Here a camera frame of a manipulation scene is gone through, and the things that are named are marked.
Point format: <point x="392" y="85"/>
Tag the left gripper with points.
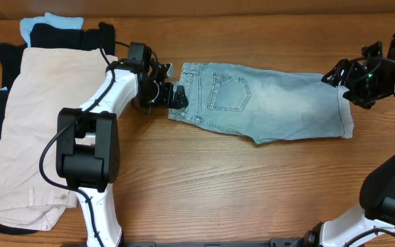
<point x="166" y="100"/>

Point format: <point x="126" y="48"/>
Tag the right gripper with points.
<point x="350" y="70"/>

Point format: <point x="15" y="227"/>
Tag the light blue denim shorts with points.
<point x="265" y="105"/>

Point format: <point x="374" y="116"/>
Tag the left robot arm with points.
<point x="87" y="140"/>

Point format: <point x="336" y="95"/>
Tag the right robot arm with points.
<point x="374" y="214"/>

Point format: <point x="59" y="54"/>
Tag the beige shorts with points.
<point x="49" y="80"/>

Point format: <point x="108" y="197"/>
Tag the black garment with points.
<point x="48" y="36"/>

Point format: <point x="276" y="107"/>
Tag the light blue garment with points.
<point x="57" y="22"/>

